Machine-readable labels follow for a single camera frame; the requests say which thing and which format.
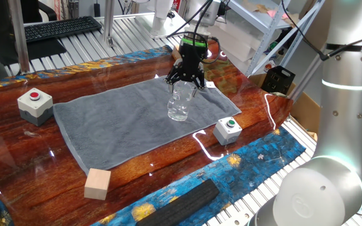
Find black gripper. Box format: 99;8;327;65
163;43;208;97

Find clear glass mug with water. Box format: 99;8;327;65
167;80;198;122

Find white stand base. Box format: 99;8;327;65
135;0;188;39

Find white flat boxes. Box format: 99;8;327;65
209;21;263;63

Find green push button box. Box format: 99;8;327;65
212;116;243;146

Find grey towel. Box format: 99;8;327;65
52;71;243;175

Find black plastic crate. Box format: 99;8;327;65
260;65;297;95

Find blue starry tablecloth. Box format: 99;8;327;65
0;45;307;226

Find brown cardboard box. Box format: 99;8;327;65
248;72;323;142

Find black foam block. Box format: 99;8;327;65
136;178;221;226

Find black keyboard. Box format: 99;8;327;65
23;15;103;44

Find brown board panel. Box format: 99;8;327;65
300;0;328;45

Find light wooden cube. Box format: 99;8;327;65
84;168;112;201

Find black desk mat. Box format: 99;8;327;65
25;37;68;61

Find black office chair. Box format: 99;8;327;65
20;0;58;23

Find red push button box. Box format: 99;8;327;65
16;87;55;127

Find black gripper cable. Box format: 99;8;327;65
167;0;222;65

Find white metal shelf frame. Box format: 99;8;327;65
228;0;326;78

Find aluminium frame post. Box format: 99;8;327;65
102;0;116;48
289;53;325;101
7;0;31;75

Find black camera cable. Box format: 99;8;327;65
280;0;362;62

